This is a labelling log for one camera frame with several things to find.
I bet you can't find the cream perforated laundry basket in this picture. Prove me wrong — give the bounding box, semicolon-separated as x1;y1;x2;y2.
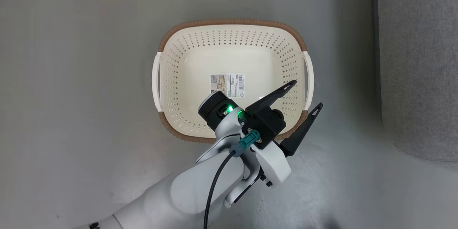
151;19;315;144

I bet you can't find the grey fabric sofa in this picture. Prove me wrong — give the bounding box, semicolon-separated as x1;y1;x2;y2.
372;0;458;164

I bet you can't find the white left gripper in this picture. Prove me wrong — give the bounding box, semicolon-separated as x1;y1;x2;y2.
246;80;323;187

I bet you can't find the black cable with teal plug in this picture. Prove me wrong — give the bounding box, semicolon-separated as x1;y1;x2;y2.
203;131;261;229

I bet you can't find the printed barcode label sticker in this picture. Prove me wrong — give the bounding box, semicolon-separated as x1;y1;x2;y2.
210;74;246;98

